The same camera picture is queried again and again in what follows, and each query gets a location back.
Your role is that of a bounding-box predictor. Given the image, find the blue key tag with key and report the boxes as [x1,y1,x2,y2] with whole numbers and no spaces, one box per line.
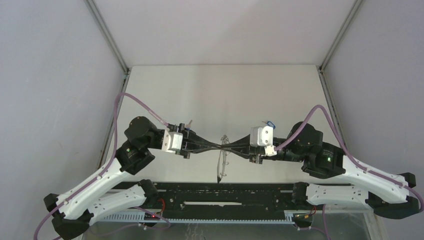
[263,120,276,129]

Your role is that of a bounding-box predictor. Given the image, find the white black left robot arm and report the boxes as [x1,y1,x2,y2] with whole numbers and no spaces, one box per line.
[44,116,223,240]

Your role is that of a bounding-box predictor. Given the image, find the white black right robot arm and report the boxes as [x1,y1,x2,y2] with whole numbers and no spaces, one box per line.
[221,122,424,220]

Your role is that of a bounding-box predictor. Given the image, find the silver key with blue head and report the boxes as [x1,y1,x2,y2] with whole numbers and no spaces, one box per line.
[186,119,193,129]

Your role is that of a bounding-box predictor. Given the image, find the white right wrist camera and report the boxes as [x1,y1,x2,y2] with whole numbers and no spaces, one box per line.
[249,125,277,157]

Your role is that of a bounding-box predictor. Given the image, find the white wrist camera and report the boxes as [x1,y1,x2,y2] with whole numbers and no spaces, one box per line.
[249,125,277,157]
[161,130,183,154]

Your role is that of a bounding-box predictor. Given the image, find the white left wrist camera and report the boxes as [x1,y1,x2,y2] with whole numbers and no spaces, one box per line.
[161,130,183,154]

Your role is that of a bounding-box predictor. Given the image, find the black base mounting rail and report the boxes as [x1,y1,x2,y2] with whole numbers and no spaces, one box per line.
[112,181,326,223]

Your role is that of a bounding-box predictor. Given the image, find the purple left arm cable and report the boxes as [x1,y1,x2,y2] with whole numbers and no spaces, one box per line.
[33,92,170,240]

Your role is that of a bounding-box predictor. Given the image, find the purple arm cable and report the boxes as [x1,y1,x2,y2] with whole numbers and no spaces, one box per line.
[274,104,424,213]
[33,92,170,240]

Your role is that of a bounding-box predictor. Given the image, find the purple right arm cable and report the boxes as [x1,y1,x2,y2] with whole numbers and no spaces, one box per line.
[274,104,424,213]

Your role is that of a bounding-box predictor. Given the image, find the aluminium frame rail left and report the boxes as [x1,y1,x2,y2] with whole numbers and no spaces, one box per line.
[85,0,130,165]

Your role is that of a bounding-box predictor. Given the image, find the aluminium frame rail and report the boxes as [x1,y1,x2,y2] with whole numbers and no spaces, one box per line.
[85,0,130,165]
[316,0,366,147]

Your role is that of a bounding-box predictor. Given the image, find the aluminium frame rail right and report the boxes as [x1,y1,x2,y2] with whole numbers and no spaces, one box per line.
[316,0,366,147]

